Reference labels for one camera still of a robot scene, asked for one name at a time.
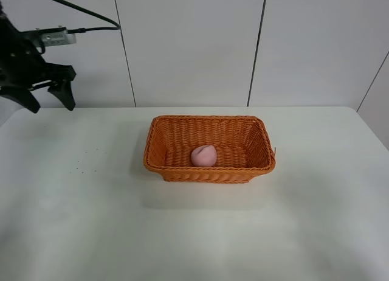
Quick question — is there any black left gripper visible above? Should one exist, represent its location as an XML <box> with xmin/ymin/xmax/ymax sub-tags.
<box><xmin>1</xmin><ymin>10</ymin><xmax>75</xmax><ymax>113</ymax></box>

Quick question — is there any pink peach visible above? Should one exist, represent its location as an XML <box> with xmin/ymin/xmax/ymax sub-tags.
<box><xmin>191</xmin><ymin>145</ymin><xmax>217</xmax><ymax>167</ymax></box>

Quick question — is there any orange woven basket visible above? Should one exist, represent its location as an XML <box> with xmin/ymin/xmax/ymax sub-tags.
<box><xmin>143</xmin><ymin>115</ymin><xmax>276</xmax><ymax>184</ymax></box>

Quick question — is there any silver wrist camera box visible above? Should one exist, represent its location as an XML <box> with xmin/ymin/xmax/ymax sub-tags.
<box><xmin>21</xmin><ymin>27</ymin><xmax>77</xmax><ymax>47</ymax></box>

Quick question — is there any black camera cable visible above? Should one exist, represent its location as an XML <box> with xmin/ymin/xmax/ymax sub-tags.
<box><xmin>21</xmin><ymin>0</ymin><xmax>121</xmax><ymax>35</ymax></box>

